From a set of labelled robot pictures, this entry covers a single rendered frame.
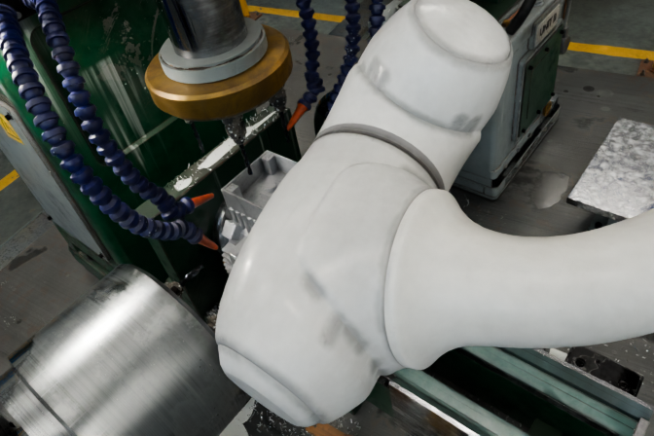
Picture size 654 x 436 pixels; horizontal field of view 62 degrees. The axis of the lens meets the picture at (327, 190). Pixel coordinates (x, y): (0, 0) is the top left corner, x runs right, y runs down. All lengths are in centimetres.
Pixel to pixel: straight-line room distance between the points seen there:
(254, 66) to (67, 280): 79
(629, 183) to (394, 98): 79
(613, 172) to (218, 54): 76
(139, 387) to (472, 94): 46
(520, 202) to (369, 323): 94
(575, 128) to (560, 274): 114
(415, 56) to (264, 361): 20
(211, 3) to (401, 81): 32
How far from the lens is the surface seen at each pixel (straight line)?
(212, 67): 63
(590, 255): 28
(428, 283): 28
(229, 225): 81
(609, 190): 109
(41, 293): 132
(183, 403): 66
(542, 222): 117
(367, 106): 36
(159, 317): 66
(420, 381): 82
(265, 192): 79
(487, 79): 36
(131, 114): 88
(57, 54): 62
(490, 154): 112
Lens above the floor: 164
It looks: 42 degrees down
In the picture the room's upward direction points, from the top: 12 degrees counter-clockwise
